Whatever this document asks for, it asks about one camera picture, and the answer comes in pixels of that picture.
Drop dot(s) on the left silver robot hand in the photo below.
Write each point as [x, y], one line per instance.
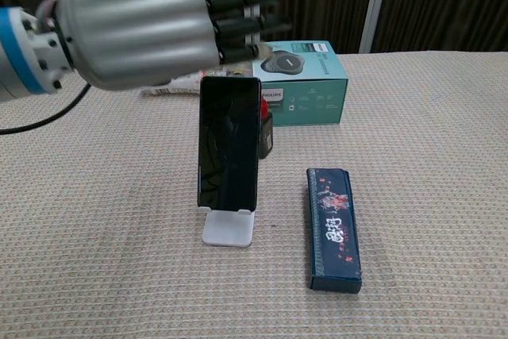
[139, 29]

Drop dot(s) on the black smartphone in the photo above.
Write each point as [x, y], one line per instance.
[228, 144]

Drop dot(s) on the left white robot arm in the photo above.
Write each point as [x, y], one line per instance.
[24, 53]

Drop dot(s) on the white phone stand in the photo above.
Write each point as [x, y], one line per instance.
[228, 229]

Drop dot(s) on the white printed cylindrical can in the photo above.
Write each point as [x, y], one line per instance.
[178, 85]

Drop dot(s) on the black bottle with red cap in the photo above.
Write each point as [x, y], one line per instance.
[266, 136]

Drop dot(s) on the teal Philips product box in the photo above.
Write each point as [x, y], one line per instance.
[305, 93]

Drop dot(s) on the dark blue printed pencil case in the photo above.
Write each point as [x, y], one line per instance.
[333, 232]

